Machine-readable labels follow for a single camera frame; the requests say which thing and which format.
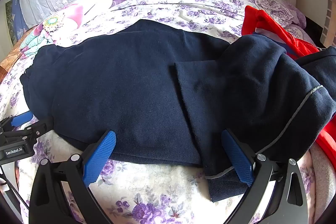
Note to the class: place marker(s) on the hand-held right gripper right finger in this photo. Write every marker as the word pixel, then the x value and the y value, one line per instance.
pixel 237 161

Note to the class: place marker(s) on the blue patterned cloth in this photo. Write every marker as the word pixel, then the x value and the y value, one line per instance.
pixel 17 8

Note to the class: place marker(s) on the grey fuzzy blanket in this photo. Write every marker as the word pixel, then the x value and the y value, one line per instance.
pixel 324 187

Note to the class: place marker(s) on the navy pants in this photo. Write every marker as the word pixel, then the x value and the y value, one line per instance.
pixel 136 87

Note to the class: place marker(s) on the colourful floral quilt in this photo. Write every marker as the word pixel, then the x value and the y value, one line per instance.
pixel 65 19

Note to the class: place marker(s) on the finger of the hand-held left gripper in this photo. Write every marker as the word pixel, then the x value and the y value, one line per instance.
pixel 39 130
pixel 23 118

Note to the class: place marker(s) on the brown wooden bed frame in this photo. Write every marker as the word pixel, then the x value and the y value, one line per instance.
pixel 8 65

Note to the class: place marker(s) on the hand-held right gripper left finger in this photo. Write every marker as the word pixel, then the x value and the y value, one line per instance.
pixel 99 158

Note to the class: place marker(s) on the purple floral bedsheet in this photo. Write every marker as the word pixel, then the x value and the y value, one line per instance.
pixel 147 195

